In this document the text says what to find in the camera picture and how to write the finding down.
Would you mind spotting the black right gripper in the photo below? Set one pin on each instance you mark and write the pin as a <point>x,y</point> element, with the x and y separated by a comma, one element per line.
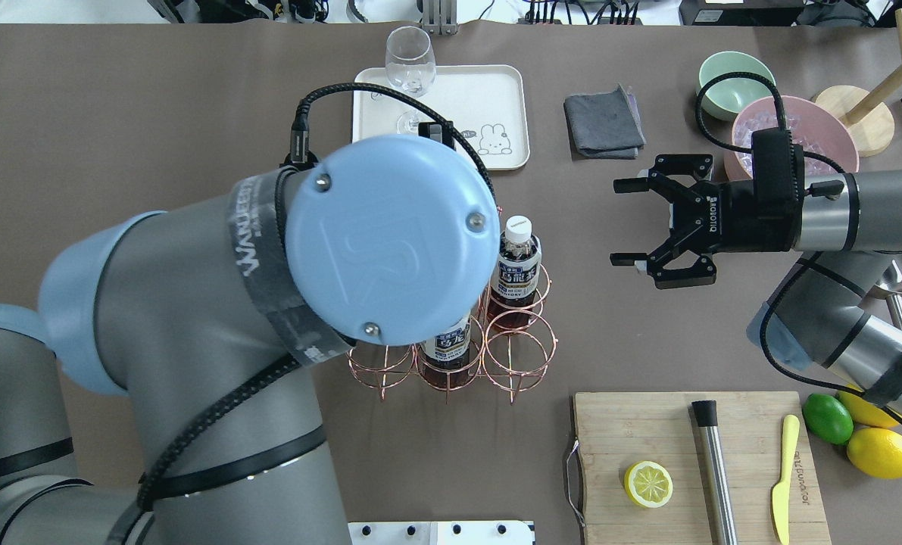
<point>750,225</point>

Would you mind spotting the copper wire bottle basket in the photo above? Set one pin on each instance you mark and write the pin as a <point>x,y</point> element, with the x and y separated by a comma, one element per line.
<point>513,361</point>

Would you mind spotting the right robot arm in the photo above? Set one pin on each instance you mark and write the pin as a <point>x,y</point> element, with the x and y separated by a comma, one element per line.
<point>848,230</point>

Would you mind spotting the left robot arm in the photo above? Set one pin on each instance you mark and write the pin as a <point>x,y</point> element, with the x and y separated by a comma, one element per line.
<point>161,392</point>

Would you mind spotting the tea bottle upper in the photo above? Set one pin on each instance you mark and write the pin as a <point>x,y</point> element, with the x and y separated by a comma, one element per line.
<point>515,281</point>

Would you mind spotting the tea bottle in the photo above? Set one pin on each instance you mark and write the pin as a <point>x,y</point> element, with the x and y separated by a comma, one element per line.
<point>515,281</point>
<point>445,356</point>

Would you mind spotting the tea bottle lower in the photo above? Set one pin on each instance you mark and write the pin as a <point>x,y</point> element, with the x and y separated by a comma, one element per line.
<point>445,356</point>

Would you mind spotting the grey folded cloth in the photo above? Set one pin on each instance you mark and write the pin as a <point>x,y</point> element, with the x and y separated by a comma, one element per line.
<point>605,125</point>

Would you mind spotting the cream rabbit tray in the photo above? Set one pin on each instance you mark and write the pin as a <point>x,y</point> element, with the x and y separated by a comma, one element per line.
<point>486,103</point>

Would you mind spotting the steel muddler black tip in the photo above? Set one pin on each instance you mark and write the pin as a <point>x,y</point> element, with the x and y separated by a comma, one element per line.
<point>706,418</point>

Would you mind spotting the pink bowl with ice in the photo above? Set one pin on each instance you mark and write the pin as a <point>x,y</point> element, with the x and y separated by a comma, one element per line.
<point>811,126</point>

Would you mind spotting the bamboo cutting board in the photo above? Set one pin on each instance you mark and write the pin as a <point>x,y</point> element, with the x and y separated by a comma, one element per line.
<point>617,429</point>

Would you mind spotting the wooden cup tree stand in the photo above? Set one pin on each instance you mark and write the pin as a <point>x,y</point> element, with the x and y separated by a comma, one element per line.
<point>864,113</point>

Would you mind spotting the half lemon slice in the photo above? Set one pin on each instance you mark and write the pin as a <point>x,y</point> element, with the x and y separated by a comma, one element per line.
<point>648,484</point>

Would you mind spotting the clear wine glass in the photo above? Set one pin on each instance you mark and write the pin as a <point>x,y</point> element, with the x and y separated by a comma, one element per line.
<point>410,61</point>

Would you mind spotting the green lime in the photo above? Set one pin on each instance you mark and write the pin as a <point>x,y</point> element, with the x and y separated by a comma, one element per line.
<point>828,419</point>

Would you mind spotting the steel ice scoop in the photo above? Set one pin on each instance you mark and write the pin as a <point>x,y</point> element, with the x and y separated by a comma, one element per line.
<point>889,289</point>

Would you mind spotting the yellow lemon upper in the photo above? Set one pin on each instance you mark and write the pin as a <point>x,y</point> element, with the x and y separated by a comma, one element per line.
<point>864,413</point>

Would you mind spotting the yellow lemon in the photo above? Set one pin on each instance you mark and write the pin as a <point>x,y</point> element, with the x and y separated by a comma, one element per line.
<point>864,413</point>
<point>876,452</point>

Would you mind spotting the yellow plastic knife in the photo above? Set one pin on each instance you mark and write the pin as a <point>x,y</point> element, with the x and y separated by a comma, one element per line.
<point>781,490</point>

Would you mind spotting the yellow lemon lower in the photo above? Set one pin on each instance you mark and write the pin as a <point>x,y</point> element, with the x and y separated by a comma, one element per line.
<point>876,452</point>

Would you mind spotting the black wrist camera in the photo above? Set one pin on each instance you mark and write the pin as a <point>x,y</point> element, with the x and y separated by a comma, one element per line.
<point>776,163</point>

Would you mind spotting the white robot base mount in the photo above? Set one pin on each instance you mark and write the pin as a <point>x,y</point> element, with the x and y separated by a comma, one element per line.
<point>444,532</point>

